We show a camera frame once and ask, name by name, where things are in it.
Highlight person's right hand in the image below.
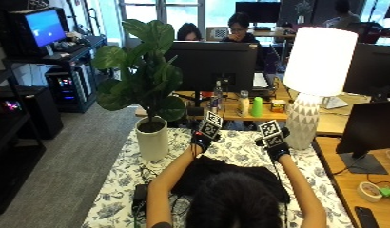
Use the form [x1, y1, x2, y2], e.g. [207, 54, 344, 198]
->
[255, 126, 292, 162]

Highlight person's left hand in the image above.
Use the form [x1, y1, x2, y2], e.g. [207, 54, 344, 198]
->
[191, 129, 221, 154]

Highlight white marker cube right glove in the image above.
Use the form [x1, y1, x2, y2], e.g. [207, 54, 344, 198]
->
[259, 119, 285, 149]

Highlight white marker cube glove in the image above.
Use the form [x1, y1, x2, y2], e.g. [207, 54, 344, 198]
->
[259, 119, 285, 149]
[197, 110, 225, 141]

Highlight white marker cube left glove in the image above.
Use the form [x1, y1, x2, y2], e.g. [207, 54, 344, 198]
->
[197, 110, 225, 141]

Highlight white patterned lamp base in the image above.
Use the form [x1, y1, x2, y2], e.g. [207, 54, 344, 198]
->
[285, 92, 322, 151]

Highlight white cylindrical plant pot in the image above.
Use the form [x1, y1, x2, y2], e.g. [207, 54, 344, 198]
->
[135, 116, 169, 162]

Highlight small yellow box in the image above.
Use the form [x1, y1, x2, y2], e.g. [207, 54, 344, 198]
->
[271, 99, 288, 114]

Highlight green plastic cup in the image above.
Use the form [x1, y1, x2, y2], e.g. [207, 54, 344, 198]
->
[249, 96, 265, 118]

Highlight black cloth garment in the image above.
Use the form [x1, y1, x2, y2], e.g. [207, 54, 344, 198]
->
[171, 155, 292, 204]

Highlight clear water bottle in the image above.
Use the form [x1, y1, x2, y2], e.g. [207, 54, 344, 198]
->
[212, 80, 225, 112]

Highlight the person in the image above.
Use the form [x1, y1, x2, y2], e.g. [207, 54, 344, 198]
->
[145, 126, 328, 228]

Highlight black computer monitor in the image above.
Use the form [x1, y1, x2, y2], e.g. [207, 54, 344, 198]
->
[334, 101, 390, 176]
[164, 41, 260, 108]
[235, 1, 283, 24]
[344, 42, 390, 98]

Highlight black power adapter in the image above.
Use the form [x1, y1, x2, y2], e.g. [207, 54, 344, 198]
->
[132, 183, 149, 214]

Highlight blue floral white tablecloth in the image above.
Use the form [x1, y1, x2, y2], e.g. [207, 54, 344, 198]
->
[82, 127, 354, 228]

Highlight green leafy potted plant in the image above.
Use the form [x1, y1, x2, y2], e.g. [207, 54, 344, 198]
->
[91, 19, 188, 124]

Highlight roll of beige tape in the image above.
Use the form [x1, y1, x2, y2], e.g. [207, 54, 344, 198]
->
[356, 181, 384, 203]

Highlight white table lamp shade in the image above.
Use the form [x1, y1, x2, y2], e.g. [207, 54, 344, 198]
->
[283, 26, 360, 98]

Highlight green plastic toy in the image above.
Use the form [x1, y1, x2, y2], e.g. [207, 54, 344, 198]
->
[378, 185, 390, 200]

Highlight black smartphone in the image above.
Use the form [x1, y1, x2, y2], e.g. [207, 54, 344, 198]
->
[353, 206, 380, 228]

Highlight checkerboard calibration board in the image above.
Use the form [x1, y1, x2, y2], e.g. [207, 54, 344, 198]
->
[205, 27, 231, 42]

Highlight black desktop computer tower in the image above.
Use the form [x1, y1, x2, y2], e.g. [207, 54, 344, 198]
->
[44, 65, 98, 114]

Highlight black metal shelf rack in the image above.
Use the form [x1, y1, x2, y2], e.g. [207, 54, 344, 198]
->
[0, 67, 48, 217]

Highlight blue lit screen monitor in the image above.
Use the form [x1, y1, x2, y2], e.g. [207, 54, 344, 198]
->
[8, 7, 71, 58]

